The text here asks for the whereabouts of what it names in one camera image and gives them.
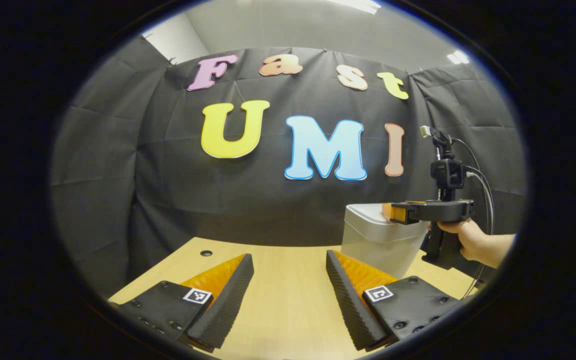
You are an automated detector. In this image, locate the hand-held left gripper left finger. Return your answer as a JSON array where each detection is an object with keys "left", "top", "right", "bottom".
[{"left": 117, "top": 254, "right": 255, "bottom": 351}]

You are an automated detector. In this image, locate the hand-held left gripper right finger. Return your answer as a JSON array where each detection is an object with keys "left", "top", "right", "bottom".
[{"left": 325, "top": 250, "right": 464, "bottom": 352}]

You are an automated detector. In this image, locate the white desktop garbage bin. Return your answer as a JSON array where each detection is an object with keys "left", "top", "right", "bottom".
[{"left": 340, "top": 202, "right": 431, "bottom": 280}]

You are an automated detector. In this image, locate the wooden desktop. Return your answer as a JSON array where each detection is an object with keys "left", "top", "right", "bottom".
[{"left": 108, "top": 236, "right": 479, "bottom": 360}]

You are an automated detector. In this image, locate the black backdrop cloth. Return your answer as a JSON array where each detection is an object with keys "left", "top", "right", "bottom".
[{"left": 50, "top": 35, "right": 529, "bottom": 301}]

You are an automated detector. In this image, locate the large ceiling light panel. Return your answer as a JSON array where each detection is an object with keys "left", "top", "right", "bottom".
[{"left": 328, "top": 0, "right": 383, "bottom": 15}]

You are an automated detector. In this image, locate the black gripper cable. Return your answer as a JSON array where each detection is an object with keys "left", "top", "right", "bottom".
[{"left": 450, "top": 137, "right": 496, "bottom": 301}]

